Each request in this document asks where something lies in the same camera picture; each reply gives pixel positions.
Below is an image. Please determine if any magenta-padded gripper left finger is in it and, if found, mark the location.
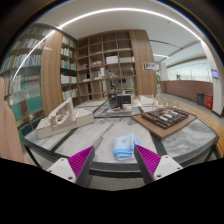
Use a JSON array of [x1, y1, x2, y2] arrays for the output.
[[46, 145, 96, 188]]

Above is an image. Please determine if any brown model on wooden board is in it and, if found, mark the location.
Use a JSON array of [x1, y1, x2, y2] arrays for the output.
[[130, 99, 198, 140]]

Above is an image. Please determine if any tall bookcase with colourful books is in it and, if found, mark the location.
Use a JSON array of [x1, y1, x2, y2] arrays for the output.
[[0, 23, 54, 134]]

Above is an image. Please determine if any wall screen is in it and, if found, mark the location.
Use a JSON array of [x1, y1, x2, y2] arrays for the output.
[[210, 68, 220, 80]]

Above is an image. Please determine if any dark bookshelf with books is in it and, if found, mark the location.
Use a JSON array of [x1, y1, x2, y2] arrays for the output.
[[59, 33, 79, 101]]

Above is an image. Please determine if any white model on beige base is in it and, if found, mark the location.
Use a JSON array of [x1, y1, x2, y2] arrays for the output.
[[35, 97, 95, 140]]

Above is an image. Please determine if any wall poster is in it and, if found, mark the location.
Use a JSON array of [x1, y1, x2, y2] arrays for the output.
[[142, 61, 157, 72]]

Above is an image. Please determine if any open wooden shelf unit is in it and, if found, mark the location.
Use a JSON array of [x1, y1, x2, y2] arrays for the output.
[[75, 30, 137, 101]]

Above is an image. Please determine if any red bin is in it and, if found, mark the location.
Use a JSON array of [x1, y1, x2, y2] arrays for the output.
[[205, 93, 214, 111]]

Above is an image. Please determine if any person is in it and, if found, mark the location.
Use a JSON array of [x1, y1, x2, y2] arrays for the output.
[[0, 77, 36, 167]]

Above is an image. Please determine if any light blue towel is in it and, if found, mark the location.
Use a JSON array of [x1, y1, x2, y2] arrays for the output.
[[112, 132, 143, 162]]

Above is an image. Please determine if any dark bin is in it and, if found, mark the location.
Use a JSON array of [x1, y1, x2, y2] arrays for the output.
[[196, 92, 205, 107]]

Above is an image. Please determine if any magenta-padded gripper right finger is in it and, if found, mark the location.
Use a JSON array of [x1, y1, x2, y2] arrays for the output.
[[133, 143, 184, 186]]

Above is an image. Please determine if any curved ceiling light strip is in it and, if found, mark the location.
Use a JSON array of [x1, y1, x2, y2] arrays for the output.
[[13, 7, 204, 78]]

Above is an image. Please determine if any small white building model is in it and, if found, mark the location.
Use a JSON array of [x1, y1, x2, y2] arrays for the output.
[[138, 94, 158, 107]]

